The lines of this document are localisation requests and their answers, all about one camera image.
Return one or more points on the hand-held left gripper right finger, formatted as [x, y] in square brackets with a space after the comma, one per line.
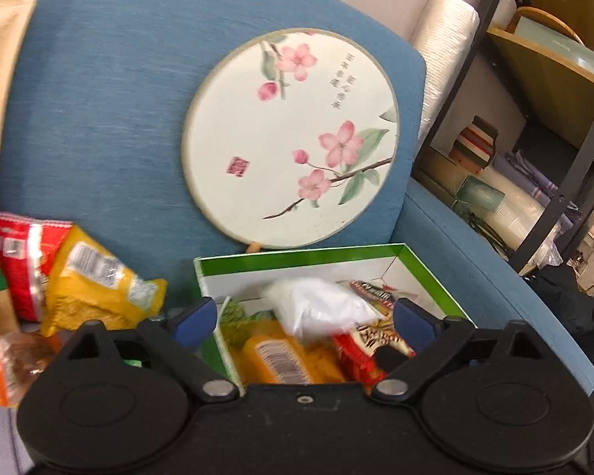
[415, 320]

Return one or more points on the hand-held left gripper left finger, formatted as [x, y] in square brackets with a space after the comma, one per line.
[195, 317]

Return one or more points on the red chicken nugget snack bag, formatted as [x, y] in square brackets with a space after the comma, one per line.
[361, 351]

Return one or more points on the white snack packet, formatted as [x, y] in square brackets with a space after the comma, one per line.
[321, 302]

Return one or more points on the orange snack packet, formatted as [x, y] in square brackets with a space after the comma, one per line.
[297, 356]

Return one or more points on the green cardboard box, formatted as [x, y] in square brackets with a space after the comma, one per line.
[297, 264]

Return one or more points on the small red candy packet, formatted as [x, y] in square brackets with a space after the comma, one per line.
[373, 293]

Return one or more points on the yellow snack bag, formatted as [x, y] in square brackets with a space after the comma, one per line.
[94, 282]

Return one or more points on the stack of clear plastic cups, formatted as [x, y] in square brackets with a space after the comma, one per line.
[522, 208]

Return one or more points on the black bag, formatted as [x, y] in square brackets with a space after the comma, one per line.
[579, 316]

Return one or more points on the clear nut and date packet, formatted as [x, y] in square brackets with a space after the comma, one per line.
[20, 361]

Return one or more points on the striped box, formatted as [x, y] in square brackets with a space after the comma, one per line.
[475, 143]

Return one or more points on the purple cloth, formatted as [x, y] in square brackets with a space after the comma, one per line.
[539, 178]

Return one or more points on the round floral fan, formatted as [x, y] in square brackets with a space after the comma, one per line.
[287, 148]

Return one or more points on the blue sofa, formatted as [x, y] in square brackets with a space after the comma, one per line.
[109, 109]

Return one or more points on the roll of white plastic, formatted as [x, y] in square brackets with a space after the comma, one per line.
[445, 59]

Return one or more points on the yellow wooden tray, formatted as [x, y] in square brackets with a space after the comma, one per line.
[549, 69]

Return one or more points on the large green beige pouch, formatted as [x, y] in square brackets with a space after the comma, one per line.
[0, 109]

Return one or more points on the white bottle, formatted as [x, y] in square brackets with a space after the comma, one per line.
[506, 7]

